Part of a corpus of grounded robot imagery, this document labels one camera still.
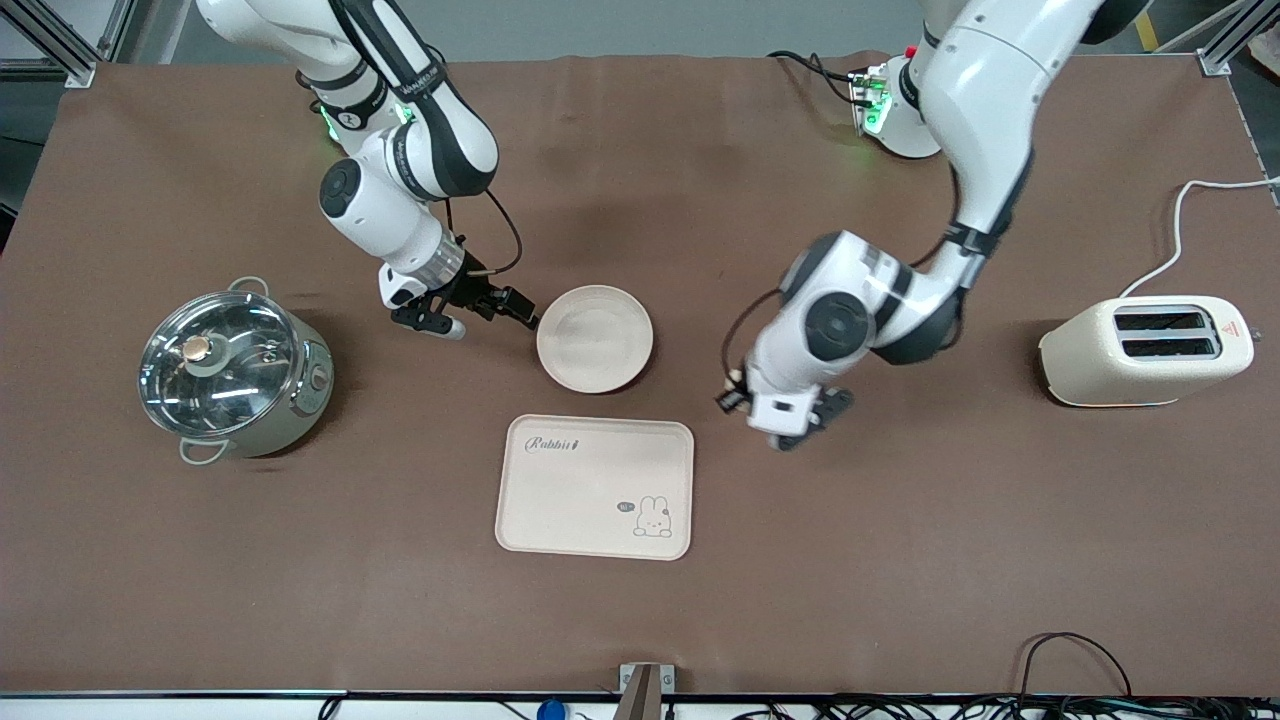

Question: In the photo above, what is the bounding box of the round beige plate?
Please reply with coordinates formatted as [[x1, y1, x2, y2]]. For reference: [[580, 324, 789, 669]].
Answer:
[[536, 285, 655, 394]]

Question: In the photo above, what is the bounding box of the green-lit arm base box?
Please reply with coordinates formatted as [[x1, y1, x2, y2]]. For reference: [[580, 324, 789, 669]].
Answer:
[[849, 62, 894, 137]]

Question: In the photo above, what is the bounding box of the beige rabbit print tray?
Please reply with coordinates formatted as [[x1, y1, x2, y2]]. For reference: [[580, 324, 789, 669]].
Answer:
[[495, 414, 695, 562]]

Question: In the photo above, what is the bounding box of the brown table mat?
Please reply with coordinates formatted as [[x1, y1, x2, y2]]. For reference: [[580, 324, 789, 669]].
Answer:
[[0, 52, 1280, 698]]

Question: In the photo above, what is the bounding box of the pale green electric pot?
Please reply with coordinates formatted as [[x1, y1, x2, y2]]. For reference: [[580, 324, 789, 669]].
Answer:
[[140, 277, 336, 467]]

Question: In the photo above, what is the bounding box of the glass pot lid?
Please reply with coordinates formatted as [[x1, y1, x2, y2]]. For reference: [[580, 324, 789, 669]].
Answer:
[[138, 290, 301, 440]]

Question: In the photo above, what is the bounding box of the cream two-slot toaster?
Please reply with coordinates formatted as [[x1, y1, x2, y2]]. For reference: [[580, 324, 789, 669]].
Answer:
[[1038, 295, 1257, 409]]

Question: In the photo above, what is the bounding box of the grey metal camera bracket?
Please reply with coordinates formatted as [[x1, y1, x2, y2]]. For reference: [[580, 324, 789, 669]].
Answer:
[[618, 662, 676, 720]]

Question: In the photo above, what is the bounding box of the black cable bundle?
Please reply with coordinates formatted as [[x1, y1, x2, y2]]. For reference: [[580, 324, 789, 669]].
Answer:
[[730, 694, 1280, 720]]

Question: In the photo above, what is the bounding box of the black cable loop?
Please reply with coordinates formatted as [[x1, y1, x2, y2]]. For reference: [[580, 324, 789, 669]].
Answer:
[[1018, 632, 1136, 701]]

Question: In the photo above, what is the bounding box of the black arm base cable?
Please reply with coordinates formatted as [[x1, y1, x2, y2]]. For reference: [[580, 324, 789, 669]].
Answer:
[[767, 50, 863, 107]]

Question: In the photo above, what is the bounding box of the white toaster cable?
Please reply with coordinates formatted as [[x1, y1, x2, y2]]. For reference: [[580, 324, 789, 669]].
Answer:
[[1118, 177, 1280, 299]]

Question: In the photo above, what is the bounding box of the aluminium frame profile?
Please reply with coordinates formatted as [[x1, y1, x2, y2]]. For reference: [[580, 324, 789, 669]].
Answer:
[[1195, 0, 1280, 77], [0, 0, 138, 89]]

